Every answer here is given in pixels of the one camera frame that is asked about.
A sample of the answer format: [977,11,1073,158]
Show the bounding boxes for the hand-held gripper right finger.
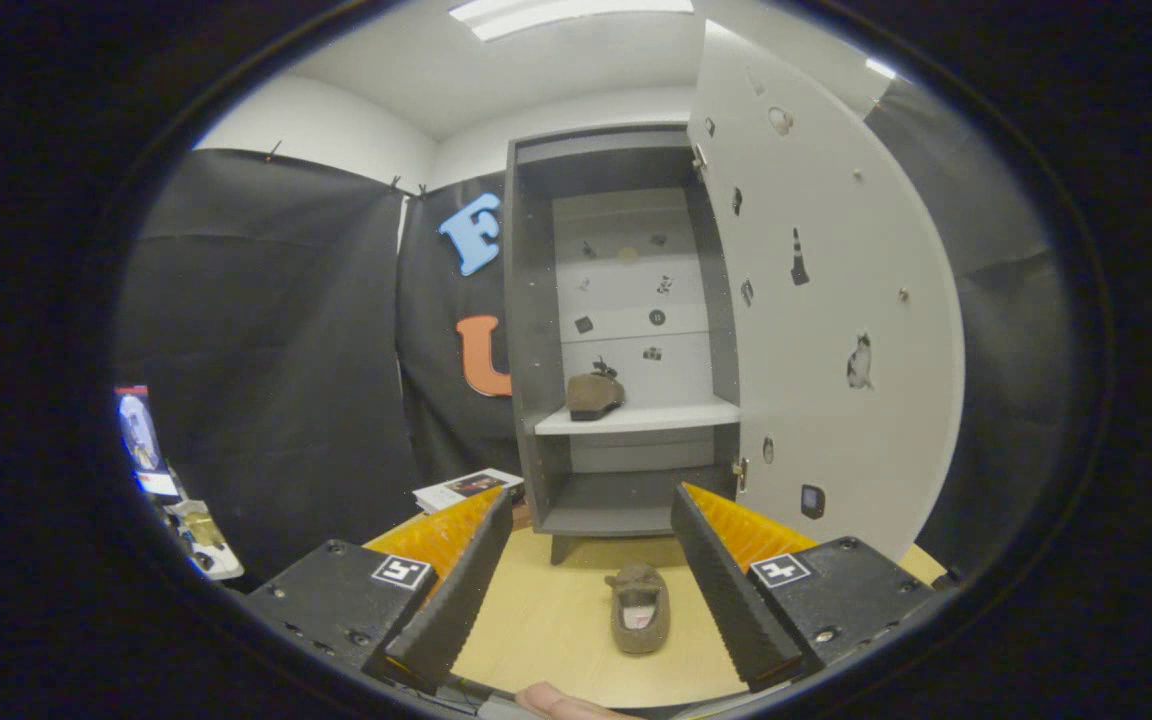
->
[671,482,937,693]

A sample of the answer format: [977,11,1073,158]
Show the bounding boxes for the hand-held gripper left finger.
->
[241,487,515,693]

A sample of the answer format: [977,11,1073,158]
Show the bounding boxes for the brown fluffy slipper shoe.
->
[605,563,672,656]
[566,358,627,422]

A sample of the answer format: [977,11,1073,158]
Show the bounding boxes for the white shoe cabinet door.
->
[686,20,967,561]

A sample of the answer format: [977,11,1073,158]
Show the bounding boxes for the grey shoe cabinet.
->
[504,122,745,566]

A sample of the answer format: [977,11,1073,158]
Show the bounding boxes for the printed magazine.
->
[414,468,524,514]

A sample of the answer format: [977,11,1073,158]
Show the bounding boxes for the black backdrop cloth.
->
[114,80,1072,591]

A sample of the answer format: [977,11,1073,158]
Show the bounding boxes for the blue and white packet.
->
[116,385,180,498]

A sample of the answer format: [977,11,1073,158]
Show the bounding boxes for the long ceiling light panel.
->
[449,0,695,41]

